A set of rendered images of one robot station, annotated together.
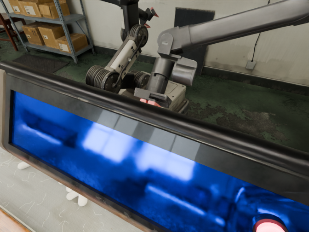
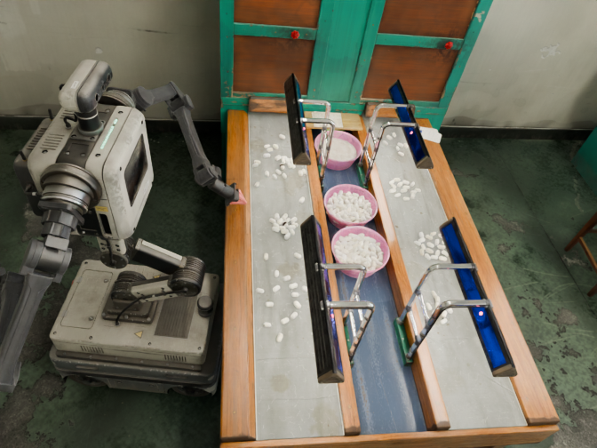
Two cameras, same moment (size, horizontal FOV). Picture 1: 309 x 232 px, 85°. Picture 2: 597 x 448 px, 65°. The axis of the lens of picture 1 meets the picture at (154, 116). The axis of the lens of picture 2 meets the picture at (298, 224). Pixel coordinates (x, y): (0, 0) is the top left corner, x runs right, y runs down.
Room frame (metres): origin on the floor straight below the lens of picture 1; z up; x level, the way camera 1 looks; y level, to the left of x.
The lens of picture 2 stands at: (1.06, 1.35, 2.39)
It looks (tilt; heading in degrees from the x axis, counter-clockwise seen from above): 48 degrees down; 232
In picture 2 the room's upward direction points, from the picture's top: 10 degrees clockwise
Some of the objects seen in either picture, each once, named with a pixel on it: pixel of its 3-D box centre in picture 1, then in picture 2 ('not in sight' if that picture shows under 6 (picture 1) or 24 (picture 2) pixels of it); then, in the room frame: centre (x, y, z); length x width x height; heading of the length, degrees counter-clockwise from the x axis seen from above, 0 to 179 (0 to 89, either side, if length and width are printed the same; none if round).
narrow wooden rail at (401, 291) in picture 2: not in sight; (386, 236); (-0.21, 0.43, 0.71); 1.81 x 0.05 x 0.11; 64
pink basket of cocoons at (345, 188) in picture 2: not in sight; (348, 209); (-0.14, 0.21, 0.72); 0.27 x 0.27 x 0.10
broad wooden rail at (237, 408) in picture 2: not in sight; (237, 241); (0.43, 0.12, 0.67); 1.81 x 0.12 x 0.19; 64
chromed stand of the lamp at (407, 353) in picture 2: not in sight; (438, 316); (-0.01, 0.93, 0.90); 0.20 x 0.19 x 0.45; 64
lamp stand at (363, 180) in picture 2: not in sight; (386, 148); (-0.44, 0.06, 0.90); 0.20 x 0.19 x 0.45; 64
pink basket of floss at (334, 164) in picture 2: not in sight; (337, 151); (-0.33, -0.19, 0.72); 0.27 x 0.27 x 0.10
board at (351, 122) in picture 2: not in sight; (333, 121); (-0.43, -0.38, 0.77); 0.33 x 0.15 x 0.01; 154
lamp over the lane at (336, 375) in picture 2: not in sight; (321, 289); (0.42, 0.72, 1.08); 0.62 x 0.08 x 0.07; 64
